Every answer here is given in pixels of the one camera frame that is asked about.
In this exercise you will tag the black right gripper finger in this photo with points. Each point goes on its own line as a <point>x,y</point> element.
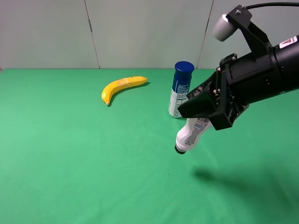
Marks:
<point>207,86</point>
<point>201,106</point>

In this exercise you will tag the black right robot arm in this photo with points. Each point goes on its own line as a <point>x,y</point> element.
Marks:
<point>287,55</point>

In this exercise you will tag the white bottle with brush cap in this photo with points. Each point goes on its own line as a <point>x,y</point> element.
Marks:
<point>188,137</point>

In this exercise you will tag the yellow banana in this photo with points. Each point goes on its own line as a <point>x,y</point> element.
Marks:
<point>119,85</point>

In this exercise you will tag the green tablecloth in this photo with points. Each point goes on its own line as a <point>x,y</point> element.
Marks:
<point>68,158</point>

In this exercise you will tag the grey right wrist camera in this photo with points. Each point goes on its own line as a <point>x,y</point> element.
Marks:
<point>223,29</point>

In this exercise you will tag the blue and white spray can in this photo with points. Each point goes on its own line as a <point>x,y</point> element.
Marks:
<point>180,86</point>

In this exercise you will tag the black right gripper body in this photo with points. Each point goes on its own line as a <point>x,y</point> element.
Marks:
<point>241,82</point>

